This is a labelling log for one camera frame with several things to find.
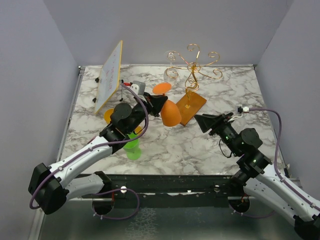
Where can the black mounting rail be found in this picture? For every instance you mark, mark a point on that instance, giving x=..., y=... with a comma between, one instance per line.
x=165, y=191

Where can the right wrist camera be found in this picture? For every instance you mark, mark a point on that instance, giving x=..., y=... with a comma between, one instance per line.
x=240, y=110

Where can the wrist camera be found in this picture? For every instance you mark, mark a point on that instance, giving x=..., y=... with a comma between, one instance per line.
x=240, y=110
x=137, y=87

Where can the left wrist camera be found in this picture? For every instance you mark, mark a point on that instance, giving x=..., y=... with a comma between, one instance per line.
x=137, y=87

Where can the clear wine glass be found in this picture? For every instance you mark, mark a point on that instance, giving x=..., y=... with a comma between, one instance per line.
x=170, y=75
x=239, y=124

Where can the green plastic goblet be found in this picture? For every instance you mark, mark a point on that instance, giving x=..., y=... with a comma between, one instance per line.
x=132, y=149

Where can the yellow plastic goblet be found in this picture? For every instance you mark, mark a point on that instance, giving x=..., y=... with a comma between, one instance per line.
x=138, y=130
x=107, y=115

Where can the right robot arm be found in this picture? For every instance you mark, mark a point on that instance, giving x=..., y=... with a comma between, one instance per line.
x=261, y=179

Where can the orange plastic goblet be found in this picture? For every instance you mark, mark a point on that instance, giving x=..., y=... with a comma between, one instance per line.
x=170, y=113

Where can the yellow plastic goblet left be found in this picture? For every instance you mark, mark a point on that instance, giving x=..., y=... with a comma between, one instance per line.
x=107, y=115

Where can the small whiteboard on easel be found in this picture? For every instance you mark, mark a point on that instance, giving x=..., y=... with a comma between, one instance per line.
x=109, y=78

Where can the gold wire glass rack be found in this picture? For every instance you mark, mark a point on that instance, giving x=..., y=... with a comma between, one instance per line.
x=192, y=102

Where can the yellow plastic goblet right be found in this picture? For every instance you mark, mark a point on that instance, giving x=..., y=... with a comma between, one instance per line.
x=138, y=130

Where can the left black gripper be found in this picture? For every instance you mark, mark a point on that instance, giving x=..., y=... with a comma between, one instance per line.
x=155, y=103

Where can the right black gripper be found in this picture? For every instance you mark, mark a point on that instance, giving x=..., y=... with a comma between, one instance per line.
x=207, y=121

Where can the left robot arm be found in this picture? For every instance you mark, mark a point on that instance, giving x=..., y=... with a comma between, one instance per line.
x=52, y=186

